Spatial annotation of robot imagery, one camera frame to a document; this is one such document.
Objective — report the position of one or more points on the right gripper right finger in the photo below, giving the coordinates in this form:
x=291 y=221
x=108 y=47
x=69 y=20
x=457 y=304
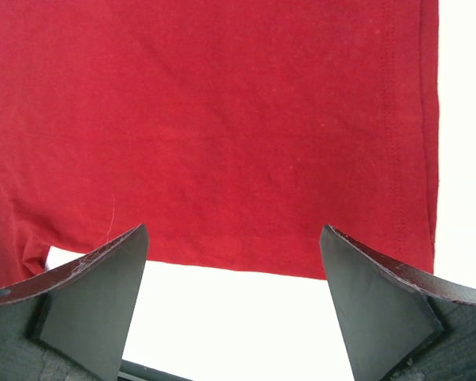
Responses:
x=398 y=322

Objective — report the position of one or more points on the dark red t shirt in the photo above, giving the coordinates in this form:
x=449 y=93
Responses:
x=234 y=130

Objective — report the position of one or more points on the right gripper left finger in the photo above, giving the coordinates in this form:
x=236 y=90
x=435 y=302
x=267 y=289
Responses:
x=72 y=322

